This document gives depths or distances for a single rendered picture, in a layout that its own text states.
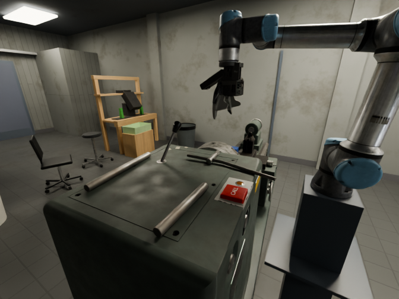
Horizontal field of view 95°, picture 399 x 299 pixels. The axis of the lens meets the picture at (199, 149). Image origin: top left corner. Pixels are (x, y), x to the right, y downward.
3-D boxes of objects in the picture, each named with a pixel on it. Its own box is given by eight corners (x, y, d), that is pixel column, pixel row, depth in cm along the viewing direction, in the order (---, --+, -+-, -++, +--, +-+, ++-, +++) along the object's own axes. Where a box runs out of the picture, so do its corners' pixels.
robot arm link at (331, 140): (347, 164, 81) (356, 135, 76) (360, 178, 69) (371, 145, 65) (316, 161, 85) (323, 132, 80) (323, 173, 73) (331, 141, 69)
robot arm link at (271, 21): (278, 19, 64) (246, 24, 68) (279, 8, 54) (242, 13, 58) (275, 45, 67) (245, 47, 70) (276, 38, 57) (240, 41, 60)
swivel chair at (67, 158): (69, 174, 330) (56, 129, 301) (89, 180, 310) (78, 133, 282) (34, 189, 284) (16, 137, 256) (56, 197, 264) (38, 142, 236)
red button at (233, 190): (242, 206, 46) (243, 199, 45) (219, 200, 48) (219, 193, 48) (247, 194, 51) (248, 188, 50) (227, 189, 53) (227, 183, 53)
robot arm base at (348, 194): (348, 185, 84) (354, 165, 80) (354, 202, 71) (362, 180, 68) (310, 177, 91) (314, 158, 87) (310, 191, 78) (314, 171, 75)
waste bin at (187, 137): (181, 145, 488) (181, 122, 467) (199, 147, 470) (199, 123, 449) (173, 150, 445) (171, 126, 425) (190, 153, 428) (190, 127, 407)
